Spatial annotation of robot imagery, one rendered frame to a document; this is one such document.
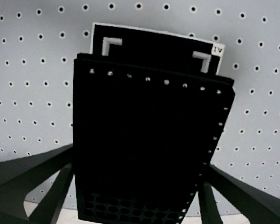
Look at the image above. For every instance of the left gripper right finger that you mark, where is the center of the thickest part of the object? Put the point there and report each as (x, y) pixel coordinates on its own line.
(255, 204)

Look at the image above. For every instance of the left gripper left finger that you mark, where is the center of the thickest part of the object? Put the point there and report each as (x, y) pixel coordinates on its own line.
(19, 176)

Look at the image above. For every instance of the black well plate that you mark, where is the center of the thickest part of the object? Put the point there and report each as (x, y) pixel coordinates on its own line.
(114, 183)

